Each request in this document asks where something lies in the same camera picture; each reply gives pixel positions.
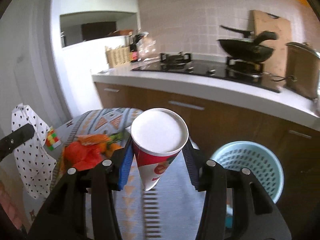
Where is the dark soy sauce bottle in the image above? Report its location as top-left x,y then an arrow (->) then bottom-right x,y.
129,32 -> 138,63

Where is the rubik's cube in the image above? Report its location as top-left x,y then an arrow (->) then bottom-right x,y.
45,129 -> 61,151

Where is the clear plastic bag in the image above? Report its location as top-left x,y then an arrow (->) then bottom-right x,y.
136,31 -> 159,62

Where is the brown rice cooker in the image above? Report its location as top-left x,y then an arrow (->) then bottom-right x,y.
285,42 -> 319,100

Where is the wooden kitchen cabinet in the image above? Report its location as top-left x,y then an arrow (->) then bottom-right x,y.
95,82 -> 319,203

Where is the beige utensil basket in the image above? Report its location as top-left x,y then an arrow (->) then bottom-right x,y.
105,47 -> 131,68

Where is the light blue trash basket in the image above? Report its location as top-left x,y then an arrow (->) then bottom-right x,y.
209,140 -> 285,230

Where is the orange foil snack wrapper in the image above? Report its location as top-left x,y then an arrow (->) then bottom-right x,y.
76,134 -> 111,145

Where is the polka dot white paper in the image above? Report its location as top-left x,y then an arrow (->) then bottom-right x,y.
11,103 -> 56,199

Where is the patterned blue tablecloth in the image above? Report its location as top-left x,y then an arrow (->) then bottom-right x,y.
56,108 -> 205,239

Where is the green vegetable scrap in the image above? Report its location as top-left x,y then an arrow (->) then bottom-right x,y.
108,131 -> 125,145

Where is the black wok pan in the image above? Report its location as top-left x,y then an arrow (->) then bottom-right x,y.
218,25 -> 278,63

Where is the red white paper cup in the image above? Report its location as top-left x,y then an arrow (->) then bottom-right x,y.
130,108 -> 189,191

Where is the red plastic bag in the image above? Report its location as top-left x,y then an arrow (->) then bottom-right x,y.
63,141 -> 106,171

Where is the black gas stove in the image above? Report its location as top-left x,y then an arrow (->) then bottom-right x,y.
132,53 -> 280,93

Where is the wooden cutting board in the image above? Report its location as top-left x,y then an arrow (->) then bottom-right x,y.
251,10 -> 292,77

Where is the orange carrot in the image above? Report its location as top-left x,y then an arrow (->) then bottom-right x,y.
99,142 -> 121,158

